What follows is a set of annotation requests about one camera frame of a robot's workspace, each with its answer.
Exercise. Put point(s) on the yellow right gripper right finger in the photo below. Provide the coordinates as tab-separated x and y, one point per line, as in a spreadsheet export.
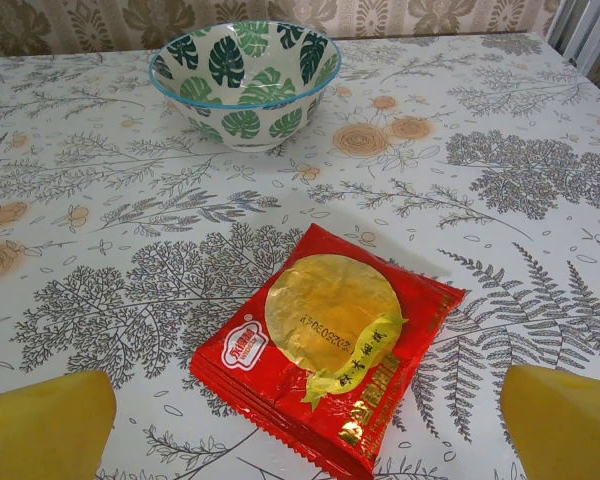
565	430

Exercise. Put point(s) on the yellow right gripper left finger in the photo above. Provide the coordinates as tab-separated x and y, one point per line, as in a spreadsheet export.
40	430

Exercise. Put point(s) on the red snack packet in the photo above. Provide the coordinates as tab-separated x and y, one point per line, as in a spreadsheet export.
325	345

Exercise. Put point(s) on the aluminium frame post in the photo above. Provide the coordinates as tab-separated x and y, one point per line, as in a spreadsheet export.
580	30

